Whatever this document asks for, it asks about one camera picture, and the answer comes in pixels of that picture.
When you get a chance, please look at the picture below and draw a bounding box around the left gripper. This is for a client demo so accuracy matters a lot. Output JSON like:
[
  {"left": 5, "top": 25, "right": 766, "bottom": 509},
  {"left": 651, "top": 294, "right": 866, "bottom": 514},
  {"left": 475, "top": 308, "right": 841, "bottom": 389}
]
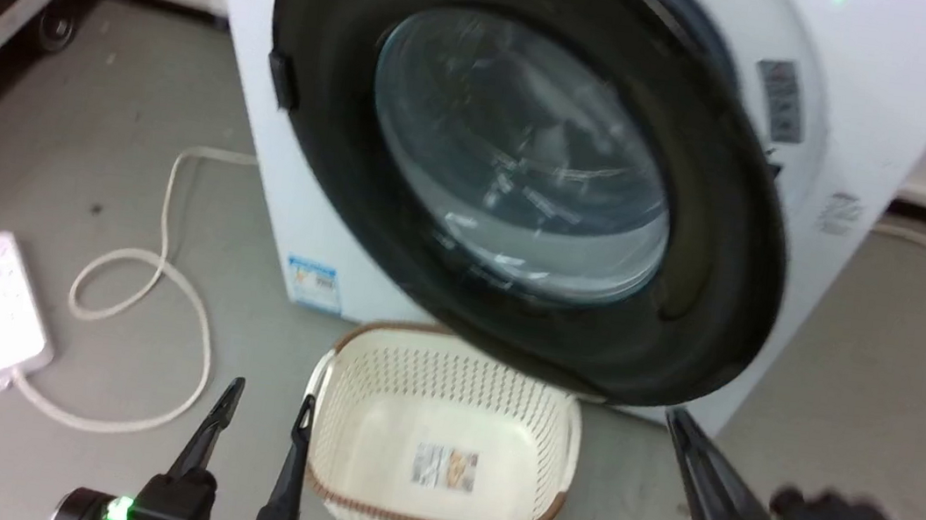
[{"left": 51, "top": 355, "right": 320, "bottom": 520}]

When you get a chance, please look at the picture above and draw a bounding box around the black round washer door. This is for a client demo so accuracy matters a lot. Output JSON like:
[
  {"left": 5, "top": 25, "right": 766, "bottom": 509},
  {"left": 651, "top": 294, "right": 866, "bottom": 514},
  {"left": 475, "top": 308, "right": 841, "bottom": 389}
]
[{"left": 230, "top": 0, "right": 821, "bottom": 424}]

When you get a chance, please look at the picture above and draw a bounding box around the white front-load washing machine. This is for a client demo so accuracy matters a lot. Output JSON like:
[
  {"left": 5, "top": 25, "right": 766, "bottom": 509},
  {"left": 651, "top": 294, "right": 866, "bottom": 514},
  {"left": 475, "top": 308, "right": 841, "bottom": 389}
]
[{"left": 152, "top": 0, "right": 926, "bottom": 463}]

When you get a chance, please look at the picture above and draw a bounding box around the white perforated laundry basket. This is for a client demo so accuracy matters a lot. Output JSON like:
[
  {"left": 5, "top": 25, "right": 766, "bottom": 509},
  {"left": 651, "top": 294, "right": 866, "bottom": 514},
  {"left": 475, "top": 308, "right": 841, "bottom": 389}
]
[{"left": 289, "top": 310, "right": 594, "bottom": 520}]

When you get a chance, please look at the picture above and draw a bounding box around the blue energy label sticker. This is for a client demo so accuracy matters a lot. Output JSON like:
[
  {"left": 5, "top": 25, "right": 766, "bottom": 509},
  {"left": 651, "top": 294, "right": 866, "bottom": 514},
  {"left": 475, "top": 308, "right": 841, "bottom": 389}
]
[{"left": 281, "top": 253, "right": 348, "bottom": 316}]

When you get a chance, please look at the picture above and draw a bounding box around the paper label in basket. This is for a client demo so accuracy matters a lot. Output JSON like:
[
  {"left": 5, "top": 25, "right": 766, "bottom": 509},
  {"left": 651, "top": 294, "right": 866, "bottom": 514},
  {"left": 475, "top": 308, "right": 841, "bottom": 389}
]
[{"left": 410, "top": 441, "right": 481, "bottom": 495}]

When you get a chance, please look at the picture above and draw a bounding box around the grey warning sticker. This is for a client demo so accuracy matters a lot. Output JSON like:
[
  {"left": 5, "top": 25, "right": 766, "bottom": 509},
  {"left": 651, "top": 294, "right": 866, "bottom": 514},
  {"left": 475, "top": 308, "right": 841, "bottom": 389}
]
[{"left": 748, "top": 57, "right": 813, "bottom": 147}]

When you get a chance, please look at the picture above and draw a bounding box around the black caster wheel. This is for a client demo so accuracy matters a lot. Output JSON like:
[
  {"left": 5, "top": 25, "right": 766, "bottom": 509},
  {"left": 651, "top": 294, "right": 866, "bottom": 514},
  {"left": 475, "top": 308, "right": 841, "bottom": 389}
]
[{"left": 35, "top": 0, "right": 80, "bottom": 57}]

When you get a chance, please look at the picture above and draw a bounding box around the white power cord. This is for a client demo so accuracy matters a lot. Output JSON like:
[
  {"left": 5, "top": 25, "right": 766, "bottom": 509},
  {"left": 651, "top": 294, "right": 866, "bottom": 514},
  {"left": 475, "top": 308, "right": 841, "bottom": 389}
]
[{"left": 4, "top": 126, "right": 261, "bottom": 450}]

